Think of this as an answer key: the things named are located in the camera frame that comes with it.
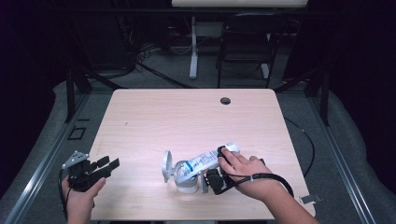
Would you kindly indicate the black metal frame post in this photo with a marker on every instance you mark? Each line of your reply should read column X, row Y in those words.
column 70, row 96

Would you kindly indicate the black folding chair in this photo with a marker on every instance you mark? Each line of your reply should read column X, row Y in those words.
column 249, row 46

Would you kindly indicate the grey tape strip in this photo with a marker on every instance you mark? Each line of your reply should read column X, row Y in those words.
column 309, row 199

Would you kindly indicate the person's right hand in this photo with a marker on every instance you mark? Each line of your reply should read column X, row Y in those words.
column 252, row 177

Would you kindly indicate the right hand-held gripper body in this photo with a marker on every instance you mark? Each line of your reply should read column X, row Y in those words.
column 218, row 183

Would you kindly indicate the clear jar with white lid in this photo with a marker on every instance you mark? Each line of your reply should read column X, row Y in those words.
column 185, row 183

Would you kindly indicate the white desk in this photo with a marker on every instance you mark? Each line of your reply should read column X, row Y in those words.
column 193, row 46

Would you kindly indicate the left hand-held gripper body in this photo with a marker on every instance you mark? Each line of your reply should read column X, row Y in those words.
column 82, row 175

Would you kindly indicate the person's left hand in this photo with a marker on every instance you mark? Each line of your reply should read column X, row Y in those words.
column 82, row 202

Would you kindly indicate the aluminium floor rail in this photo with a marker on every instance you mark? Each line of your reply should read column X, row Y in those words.
column 46, row 158
column 339, row 158

